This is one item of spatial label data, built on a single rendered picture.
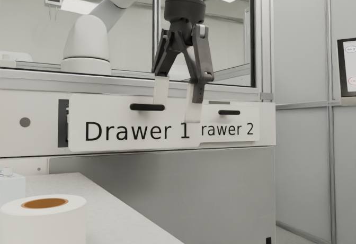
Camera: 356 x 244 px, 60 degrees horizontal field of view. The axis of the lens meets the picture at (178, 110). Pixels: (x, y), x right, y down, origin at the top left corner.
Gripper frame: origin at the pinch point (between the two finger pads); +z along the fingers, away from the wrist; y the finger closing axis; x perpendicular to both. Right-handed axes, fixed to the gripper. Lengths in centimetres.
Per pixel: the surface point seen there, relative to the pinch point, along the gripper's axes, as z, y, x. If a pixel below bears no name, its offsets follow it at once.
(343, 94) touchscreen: -5, 11, -67
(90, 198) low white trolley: 12.4, -8.2, 16.9
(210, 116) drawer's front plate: 5.2, 21.8, -23.6
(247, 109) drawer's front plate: 2.9, 22.3, -37.9
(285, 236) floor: 113, 100, -162
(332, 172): 53, 77, -171
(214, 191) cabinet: 27.4, 18.8, -26.2
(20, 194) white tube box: 11.0, -7.4, 26.2
